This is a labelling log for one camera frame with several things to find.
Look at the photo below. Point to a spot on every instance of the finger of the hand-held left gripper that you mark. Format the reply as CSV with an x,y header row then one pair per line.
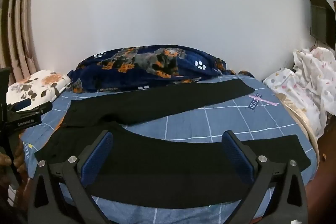
x,y
25,105

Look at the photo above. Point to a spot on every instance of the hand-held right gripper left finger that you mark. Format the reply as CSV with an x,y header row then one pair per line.
x,y
96,159

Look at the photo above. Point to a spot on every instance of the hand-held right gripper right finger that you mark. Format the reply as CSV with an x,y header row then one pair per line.
x,y
237,158

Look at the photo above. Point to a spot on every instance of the black pants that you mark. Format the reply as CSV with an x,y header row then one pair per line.
x,y
168,166

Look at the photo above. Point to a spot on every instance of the person's left hand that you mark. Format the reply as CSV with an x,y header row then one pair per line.
x,y
19,153

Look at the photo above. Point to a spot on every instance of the white floral pillow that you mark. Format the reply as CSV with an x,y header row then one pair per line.
x,y
34,87

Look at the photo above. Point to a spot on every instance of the blue grid bedsheet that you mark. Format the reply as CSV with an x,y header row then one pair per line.
x,y
223,119

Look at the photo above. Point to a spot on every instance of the white patterned quilt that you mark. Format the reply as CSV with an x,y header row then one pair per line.
x,y
307,82

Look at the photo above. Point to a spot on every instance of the dark blue patterned pillow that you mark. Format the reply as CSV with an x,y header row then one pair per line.
x,y
147,66

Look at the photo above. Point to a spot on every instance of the wall television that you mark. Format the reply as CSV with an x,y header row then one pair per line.
x,y
321,16

